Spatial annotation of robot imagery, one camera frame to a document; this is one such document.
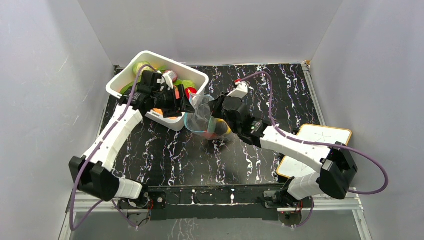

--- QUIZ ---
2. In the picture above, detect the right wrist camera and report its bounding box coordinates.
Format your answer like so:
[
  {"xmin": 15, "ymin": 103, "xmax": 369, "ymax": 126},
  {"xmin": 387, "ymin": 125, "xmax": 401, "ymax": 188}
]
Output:
[{"xmin": 226, "ymin": 79, "xmax": 249, "ymax": 99}]

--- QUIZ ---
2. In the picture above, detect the yellow mango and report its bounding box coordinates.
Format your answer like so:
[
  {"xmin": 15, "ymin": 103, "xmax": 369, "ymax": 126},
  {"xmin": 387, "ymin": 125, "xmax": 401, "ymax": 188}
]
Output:
[{"xmin": 215, "ymin": 119, "xmax": 232, "ymax": 137}]

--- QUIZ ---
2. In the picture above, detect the long green leaf vegetable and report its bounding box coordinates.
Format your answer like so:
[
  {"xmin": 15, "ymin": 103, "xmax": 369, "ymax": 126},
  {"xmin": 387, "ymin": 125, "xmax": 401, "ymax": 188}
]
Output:
[{"xmin": 119, "ymin": 65, "xmax": 167, "ymax": 95}]

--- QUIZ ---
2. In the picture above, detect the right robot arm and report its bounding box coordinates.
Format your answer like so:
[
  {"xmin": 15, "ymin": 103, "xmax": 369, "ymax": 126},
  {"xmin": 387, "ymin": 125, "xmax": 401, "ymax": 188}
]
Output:
[{"xmin": 208, "ymin": 96, "xmax": 358, "ymax": 207}]

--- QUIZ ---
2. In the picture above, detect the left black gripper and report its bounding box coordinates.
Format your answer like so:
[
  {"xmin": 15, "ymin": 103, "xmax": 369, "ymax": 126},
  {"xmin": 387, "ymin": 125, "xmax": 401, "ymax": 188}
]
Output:
[{"xmin": 152, "ymin": 85, "xmax": 195, "ymax": 118}]

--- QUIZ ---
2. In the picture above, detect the light green cabbage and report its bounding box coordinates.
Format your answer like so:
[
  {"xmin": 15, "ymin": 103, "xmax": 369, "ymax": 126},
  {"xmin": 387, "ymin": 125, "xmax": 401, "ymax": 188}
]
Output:
[{"xmin": 173, "ymin": 79, "xmax": 196, "ymax": 89}]

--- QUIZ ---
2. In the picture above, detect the red tomato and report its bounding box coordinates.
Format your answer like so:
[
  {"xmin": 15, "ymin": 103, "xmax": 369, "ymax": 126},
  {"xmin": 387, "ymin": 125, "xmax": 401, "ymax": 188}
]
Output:
[{"xmin": 184, "ymin": 87, "xmax": 197, "ymax": 100}]

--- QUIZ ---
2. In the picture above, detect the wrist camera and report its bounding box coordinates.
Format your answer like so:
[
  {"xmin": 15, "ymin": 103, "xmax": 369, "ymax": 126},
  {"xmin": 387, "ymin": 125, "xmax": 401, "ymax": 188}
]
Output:
[
  {"xmin": 157, "ymin": 73, "xmax": 174, "ymax": 90},
  {"xmin": 226, "ymin": 79, "xmax": 249, "ymax": 99}
]

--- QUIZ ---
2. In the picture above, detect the white plastic bin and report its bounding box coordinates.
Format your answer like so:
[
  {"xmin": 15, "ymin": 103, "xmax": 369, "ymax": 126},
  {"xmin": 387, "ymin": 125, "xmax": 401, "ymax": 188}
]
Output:
[{"xmin": 105, "ymin": 50, "xmax": 209, "ymax": 131}]

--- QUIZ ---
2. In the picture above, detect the white board wooden frame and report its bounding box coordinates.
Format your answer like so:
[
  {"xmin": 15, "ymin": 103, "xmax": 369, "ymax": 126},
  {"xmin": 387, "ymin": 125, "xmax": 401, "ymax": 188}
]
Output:
[{"xmin": 276, "ymin": 124, "xmax": 352, "ymax": 178}]

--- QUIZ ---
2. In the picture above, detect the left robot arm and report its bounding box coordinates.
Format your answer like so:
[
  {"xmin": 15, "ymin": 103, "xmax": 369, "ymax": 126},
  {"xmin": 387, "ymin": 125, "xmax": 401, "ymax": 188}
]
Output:
[{"xmin": 69, "ymin": 70, "xmax": 195, "ymax": 208}]

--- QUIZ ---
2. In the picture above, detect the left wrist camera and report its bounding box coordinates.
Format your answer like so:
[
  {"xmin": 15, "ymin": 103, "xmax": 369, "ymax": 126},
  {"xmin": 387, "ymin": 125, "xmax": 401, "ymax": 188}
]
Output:
[{"xmin": 157, "ymin": 73, "xmax": 174, "ymax": 90}]

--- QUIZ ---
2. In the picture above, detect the clear zip top bag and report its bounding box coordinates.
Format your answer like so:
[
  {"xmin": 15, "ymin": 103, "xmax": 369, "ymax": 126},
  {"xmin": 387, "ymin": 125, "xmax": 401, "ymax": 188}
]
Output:
[{"xmin": 184, "ymin": 94, "xmax": 235, "ymax": 142}]

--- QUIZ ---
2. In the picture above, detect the pink onion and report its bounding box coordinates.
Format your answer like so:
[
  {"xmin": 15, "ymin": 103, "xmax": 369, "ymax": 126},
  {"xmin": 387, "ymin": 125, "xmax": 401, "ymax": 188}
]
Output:
[{"xmin": 164, "ymin": 70, "xmax": 178, "ymax": 83}]

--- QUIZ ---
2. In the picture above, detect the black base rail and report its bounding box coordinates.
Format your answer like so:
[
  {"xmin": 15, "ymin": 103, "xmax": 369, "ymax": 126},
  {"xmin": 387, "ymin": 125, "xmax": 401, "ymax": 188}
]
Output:
[{"xmin": 118, "ymin": 183, "xmax": 303, "ymax": 224}]

